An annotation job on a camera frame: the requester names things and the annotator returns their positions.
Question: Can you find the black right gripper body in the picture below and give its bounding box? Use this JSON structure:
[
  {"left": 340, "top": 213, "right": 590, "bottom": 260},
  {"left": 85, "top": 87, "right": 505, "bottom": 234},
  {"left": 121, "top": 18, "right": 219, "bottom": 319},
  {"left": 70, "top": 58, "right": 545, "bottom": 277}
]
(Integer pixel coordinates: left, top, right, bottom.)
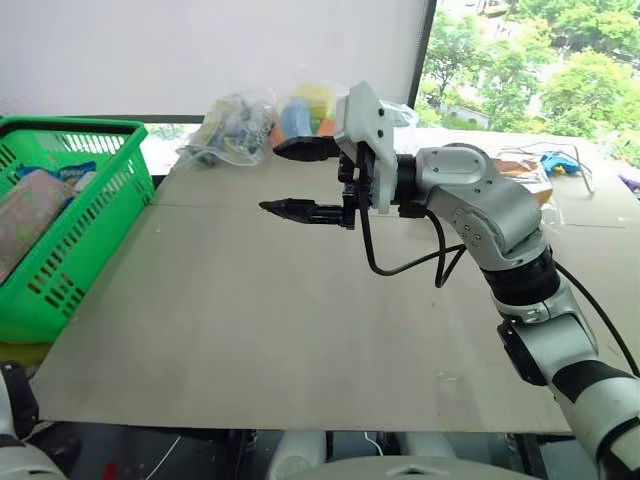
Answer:
[{"left": 337, "top": 142, "right": 375, "bottom": 231}]

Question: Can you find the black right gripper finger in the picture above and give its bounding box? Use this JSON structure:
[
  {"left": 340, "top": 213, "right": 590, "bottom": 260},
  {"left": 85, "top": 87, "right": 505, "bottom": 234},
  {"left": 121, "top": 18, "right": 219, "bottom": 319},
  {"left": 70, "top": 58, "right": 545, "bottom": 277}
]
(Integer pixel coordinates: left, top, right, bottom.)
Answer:
[
  {"left": 258, "top": 197, "right": 347, "bottom": 228},
  {"left": 273, "top": 134, "right": 342, "bottom": 164}
]

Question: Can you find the clear bag of small items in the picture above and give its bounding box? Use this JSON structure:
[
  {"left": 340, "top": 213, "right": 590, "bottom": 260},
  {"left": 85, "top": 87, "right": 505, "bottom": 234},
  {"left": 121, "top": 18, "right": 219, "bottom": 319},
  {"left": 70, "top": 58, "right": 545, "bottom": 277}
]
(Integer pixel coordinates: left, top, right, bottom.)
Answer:
[{"left": 175, "top": 91, "right": 279, "bottom": 169}]

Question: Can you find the green plastic basket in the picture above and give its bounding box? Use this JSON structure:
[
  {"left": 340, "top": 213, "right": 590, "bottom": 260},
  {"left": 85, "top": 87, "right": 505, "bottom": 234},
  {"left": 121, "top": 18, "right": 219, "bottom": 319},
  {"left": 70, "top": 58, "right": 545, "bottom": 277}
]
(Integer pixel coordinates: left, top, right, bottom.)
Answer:
[{"left": 0, "top": 115, "right": 156, "bottom": 344}]

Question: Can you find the clear bag of colourful sponges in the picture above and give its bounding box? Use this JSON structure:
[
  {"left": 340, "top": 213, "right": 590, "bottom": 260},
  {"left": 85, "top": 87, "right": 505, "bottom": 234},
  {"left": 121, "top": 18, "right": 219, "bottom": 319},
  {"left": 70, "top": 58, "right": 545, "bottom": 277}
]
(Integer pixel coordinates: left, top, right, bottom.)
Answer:
[{"left": 271, "top": 82, "right": 419, "bottom": 151}]

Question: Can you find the white backdrop screen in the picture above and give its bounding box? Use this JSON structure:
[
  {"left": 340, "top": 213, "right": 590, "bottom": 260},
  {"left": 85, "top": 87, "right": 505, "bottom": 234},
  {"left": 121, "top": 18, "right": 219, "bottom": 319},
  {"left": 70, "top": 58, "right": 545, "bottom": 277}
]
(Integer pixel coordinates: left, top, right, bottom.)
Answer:
[{"left": 0, "top": 0, "right": 434, "bottom": 124}]

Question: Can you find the orange plastic packet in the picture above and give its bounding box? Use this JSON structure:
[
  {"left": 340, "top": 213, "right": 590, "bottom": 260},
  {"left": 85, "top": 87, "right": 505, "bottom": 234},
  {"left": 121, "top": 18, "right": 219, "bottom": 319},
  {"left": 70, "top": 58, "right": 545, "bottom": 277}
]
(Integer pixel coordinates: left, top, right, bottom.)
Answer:
[{"left": 491, "top": 151, "right": 556, "bottom": 207}]

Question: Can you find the blue white snack bag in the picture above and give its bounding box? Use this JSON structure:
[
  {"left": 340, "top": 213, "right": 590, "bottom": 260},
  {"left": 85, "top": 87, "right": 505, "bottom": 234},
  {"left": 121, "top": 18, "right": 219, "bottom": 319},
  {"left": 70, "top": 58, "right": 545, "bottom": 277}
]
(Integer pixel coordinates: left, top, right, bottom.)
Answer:
[{"left": 17, "top": 158, "right": 99, "bottom": 202}]

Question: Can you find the pink packaged item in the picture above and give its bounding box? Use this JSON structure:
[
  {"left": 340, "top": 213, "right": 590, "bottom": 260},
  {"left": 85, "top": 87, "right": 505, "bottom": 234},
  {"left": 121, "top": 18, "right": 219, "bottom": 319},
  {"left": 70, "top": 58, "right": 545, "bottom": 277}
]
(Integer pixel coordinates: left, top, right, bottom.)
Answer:
[{"left": 0, "top": 169, "right": 70, "bottom": 284}]

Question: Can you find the grey robot torso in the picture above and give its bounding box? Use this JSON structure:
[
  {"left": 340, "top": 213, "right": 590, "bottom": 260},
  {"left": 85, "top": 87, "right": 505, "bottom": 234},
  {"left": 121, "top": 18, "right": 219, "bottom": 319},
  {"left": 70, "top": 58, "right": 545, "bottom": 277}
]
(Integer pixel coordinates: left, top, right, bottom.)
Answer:
[{"left": 267, "top": 429, "right": 544, "bottom": 480}]

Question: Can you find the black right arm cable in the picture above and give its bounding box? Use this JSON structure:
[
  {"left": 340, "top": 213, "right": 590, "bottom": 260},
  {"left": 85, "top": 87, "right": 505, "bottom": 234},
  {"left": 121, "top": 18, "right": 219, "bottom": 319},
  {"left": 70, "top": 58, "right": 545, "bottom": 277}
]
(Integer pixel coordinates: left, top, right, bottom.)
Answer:
[{"left": 358, "top": 197, "right": 640, "bottom": 379}]

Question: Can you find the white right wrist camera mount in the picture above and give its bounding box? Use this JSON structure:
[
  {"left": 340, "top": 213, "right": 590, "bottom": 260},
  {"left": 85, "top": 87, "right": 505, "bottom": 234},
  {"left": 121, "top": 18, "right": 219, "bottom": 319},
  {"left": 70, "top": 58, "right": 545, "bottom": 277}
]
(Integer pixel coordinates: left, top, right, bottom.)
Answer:
[{"left": 333, "top": 81, "right": 401, "bottom": 216}]

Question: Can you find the black window frame post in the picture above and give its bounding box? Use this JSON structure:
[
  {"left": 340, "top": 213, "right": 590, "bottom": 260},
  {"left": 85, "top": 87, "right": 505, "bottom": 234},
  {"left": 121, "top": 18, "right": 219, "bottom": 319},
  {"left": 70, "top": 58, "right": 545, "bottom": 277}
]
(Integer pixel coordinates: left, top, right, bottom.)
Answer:
[{"left": 406, "top": 0, "right": 439, "bottom": 109}]

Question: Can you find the blue tool with cables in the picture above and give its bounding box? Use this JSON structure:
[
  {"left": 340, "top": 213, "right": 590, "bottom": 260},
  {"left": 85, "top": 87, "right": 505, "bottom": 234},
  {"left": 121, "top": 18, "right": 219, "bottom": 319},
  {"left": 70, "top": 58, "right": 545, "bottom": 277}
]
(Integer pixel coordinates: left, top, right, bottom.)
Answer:
[{"left": 499, "top": 142, "right": 599, "bottom": 199}]

